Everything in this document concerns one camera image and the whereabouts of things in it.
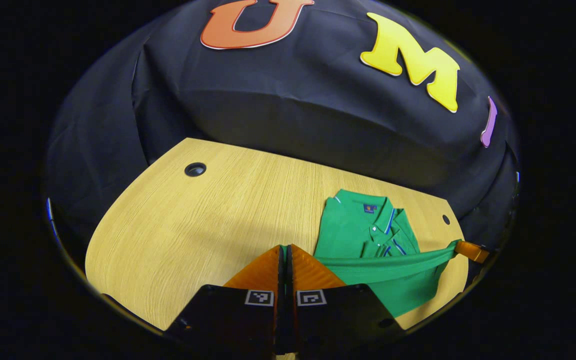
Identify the green T-shirt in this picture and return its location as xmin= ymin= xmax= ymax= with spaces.
xmin=281 ymin=189 xmax=463 ymax=319

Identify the black backdrop cloth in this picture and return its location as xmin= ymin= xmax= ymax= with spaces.
xmin=43 ymin=0 xmax=521 ymax=251

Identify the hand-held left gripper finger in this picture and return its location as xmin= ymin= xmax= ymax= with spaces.
xmin=286 ymin=244 xmax=407 ymax=357
xmin=164 ymin=244 xmax=285 ymax=360

